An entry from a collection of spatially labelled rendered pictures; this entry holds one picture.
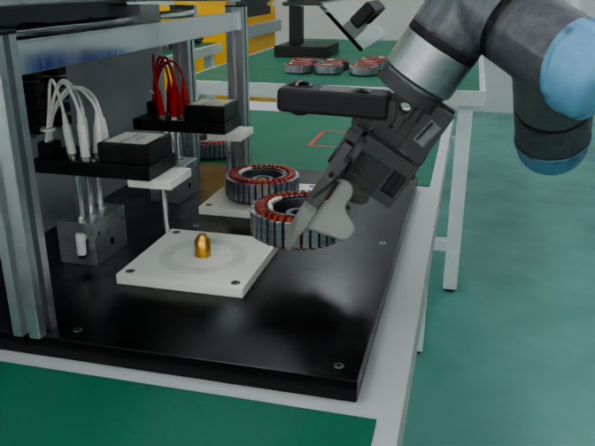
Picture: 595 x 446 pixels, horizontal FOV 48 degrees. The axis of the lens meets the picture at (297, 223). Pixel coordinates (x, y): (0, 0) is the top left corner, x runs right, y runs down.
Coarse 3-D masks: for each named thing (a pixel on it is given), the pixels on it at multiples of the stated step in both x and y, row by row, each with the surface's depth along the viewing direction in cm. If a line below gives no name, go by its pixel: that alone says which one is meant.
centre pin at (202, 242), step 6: (198, 234) 78; (204, 234) 78; (198, 240) 78; (204, 240) 78; (210, 240) 78; (198, 246) 78; (204, 246) 78; (210, 246) 78; (198, 252) 78; (204, 252) 78; (210, 252) 79
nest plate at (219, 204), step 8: (304, 184) 106; (312, 184) 106; (216, 192) 102; (224, 192) 102; (208, 200) 99; (216, 200) 99; (224, 200) 99; (232, 200) 99; (200, 208) 96; (208, 208) 96; (216, 208) 95; (224, 208) 95; (232, 208) 95; (240, 208) 95; (248, 208) 95; (232, 216) 95; (240, 216) 95; (248, 216) 95
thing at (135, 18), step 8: (136, 0) 91; (112, 8) 91; (120, 8) 90; (128, 8) 90; (136, 8) 90; (144, 8) 91; (152, 8) 93; (112, 16) 91; (128, 16) 91; (136, 16) 90; (144, 16) 91; (152, 16) 93; (128, 24) 91
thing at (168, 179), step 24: (120, 144) 73; (144, 144) 73; (168, 144) 78; (48, 168) 76; (72, 168) 75; (96, 168) 75; (120, 168) 74; (144, 168) 73; (168, 168) 78; (96, 192) 82
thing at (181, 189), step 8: (176, 160) 104; (184, 160) 104; (192, 160) 104; (192, 168) 104; (192, 176) 105; (184, 184) 102; (192, 184) 105; (152, 192) 101; (160, 192) 101; (168, 192) 101; (176, 192) 100; (184, 192) 102; (192, 192) 105; (152, 200) 102; (160, 200) 102; (168, 200) 101; (176, 200) 101
